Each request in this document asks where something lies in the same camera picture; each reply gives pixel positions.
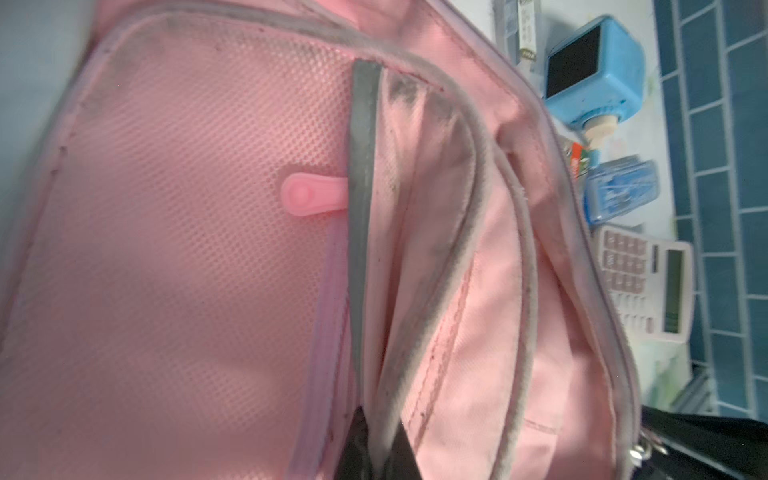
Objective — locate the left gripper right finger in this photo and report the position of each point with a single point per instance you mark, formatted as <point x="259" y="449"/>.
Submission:
<point x="401" y="463"/>

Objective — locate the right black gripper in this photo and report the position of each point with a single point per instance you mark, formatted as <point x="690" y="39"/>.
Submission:
<point x="687" y="446"/>

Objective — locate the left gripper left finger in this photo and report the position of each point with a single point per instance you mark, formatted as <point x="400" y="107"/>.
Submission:
<point x="355" y="462"/>

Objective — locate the pink student backpack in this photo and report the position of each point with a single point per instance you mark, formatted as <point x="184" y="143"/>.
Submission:
<point x="226" y="225"/>

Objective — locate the colourful illustrated book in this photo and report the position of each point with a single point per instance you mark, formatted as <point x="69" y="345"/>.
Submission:
<point x="578" y="157"/>

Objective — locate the white pink calculator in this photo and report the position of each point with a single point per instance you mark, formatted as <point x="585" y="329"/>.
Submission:
<point x="651" y="282"/>

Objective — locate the blue geometry set case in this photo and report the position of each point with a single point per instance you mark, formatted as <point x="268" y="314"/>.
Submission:
<point x="618" y="187"/>

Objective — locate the blue pencil sharpener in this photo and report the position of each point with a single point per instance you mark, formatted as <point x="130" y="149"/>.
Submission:
<point x="595" y="79"/>

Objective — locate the clear plastic eraser case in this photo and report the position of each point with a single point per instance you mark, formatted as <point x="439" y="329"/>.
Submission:
<point x="516" y="31"/>

